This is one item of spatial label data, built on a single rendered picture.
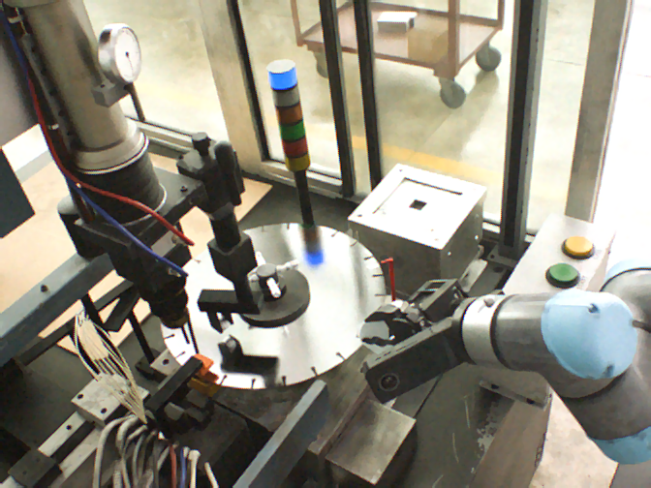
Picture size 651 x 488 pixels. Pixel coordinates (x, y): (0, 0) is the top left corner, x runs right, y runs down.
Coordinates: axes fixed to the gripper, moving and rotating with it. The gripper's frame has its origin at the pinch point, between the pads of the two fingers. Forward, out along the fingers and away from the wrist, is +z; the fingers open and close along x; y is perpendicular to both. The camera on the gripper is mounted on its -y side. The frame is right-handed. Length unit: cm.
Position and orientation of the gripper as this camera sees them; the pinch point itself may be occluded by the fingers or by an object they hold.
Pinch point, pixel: (361, 338)
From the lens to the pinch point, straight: 87.6
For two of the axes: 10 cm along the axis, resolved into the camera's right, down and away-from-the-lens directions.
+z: -5.3, 0.8, 8.4
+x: -5.0, -8.4, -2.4
